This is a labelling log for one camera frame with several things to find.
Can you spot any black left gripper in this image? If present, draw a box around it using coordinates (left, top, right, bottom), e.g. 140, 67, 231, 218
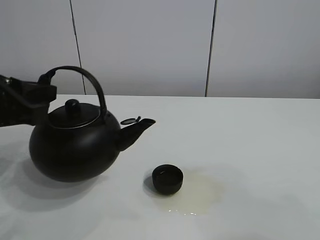
0, 75, 57, 127

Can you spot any black round teapot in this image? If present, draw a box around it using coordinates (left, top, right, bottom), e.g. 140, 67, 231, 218
29, 65, 156, 183

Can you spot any small black teacup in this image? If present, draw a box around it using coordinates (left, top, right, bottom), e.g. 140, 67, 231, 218
151, 164, 184, 196

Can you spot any spilled tea puddle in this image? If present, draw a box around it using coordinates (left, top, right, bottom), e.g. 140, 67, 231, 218
144, 168, 224, 216

